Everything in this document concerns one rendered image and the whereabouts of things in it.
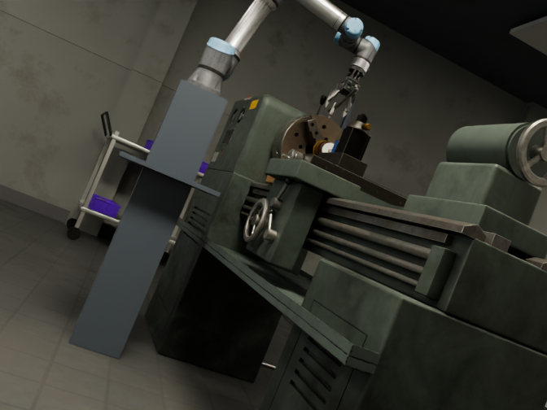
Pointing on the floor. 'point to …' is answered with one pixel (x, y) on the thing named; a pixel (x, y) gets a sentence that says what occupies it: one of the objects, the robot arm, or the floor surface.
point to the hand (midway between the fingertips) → (334, 111)
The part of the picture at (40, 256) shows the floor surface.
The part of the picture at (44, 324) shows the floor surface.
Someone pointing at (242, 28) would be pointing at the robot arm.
